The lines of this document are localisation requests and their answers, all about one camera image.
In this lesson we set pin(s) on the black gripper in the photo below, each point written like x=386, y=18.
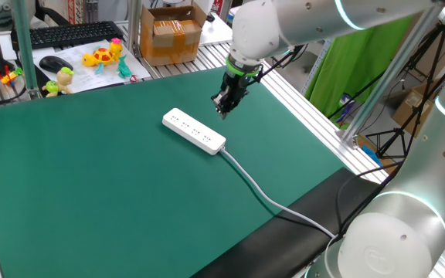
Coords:
x=236, y=87

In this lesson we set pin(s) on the white four-socket power strip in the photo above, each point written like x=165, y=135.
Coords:
x=193, y=131

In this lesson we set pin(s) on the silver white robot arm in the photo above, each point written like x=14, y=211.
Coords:
x=269, y=27

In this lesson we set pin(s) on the taped cardboard box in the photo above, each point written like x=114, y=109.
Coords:
x=172, y=38

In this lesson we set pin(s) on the teal plastic animal toy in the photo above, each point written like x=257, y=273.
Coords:
x=123, y=69

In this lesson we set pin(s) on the yellow turtle toy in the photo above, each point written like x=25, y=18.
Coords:
x=102, y=56

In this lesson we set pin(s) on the bright green cloth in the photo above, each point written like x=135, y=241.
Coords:
x=354, y=65

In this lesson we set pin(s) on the white paper sheet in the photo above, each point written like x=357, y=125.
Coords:
x=87, y=79

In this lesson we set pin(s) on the green table mat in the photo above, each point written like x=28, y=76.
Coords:
x=110, y=185

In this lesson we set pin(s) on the black rubber mat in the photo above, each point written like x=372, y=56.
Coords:
x=284, y=239

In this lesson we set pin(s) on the blue plastic object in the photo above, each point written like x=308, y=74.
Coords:
x=371, y=154

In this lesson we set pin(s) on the doll toy with green cap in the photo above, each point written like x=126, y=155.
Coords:
x=63, y=79

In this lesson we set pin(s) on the black keyboard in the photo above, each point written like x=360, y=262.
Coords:
x=72, y=34

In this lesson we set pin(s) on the black tripod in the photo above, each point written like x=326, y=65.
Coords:
x=398, y=133

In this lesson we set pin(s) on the black computer mouse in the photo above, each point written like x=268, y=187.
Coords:
x=54, y=63

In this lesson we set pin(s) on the plain cardboard box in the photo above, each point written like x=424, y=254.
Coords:
x=413, y=108

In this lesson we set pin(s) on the red yellow small toy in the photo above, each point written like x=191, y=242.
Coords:
x=9, y=76

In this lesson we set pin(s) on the aluminium frame post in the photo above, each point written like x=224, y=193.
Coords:
x=133, y=27
x=392, y=73
x=23, y=46

